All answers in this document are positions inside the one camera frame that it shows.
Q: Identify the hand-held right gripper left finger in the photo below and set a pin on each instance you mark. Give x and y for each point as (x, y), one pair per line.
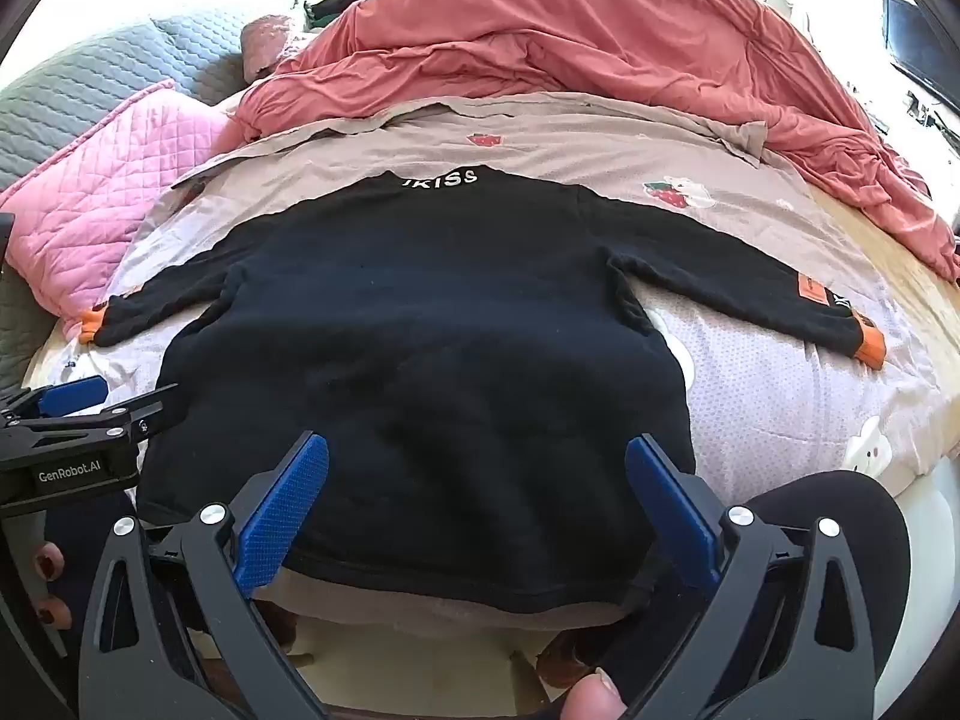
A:
(289, 510)

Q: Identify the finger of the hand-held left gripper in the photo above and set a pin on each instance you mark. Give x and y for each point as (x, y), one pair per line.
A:
(71, 396)
(139, 411)

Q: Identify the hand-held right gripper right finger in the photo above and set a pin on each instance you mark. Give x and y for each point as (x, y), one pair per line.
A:
(671, 510)

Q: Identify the black sweater with orange cuffs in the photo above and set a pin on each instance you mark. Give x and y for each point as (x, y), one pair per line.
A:
(420, 330)

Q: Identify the dark green clothes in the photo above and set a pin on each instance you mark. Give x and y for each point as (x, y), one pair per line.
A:
(330, 11)

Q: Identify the person's left hand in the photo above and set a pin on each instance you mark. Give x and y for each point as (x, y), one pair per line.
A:
(49, 564)

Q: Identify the person's right hand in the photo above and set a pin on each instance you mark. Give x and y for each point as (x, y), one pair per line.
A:
(596, 699)

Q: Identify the person's left leg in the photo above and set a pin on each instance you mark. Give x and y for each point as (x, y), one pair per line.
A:
(79, 521)

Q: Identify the person's leg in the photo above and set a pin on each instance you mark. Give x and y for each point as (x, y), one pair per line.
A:
(79, 521)
(825, 495)

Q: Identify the person's right leg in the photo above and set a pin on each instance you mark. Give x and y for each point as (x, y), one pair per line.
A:
(825, 495)

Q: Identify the pink quilted pillow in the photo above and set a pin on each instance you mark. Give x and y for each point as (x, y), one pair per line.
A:
(90, 187)

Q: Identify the white bed base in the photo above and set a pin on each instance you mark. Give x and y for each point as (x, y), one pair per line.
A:
(934, 562)

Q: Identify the grey quilted cover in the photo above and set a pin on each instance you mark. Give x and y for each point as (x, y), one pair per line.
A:
(90, 67)

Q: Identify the yellow bed mat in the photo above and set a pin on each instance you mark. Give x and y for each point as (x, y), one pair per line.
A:
(900, 270)

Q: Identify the dusty pink small pillow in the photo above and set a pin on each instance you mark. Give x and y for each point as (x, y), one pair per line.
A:
(270, 41)

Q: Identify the printed pink-grey blanket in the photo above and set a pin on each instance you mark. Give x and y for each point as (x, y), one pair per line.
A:
(525, 142)

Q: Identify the white cabinet with clutter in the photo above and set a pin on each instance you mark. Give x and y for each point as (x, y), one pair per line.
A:
(930, 120)

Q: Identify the salmon pink duvet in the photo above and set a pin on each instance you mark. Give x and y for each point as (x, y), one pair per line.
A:
(600, 37)

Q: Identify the black flat screen monitor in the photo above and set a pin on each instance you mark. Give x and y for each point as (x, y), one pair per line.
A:
(922, 45)

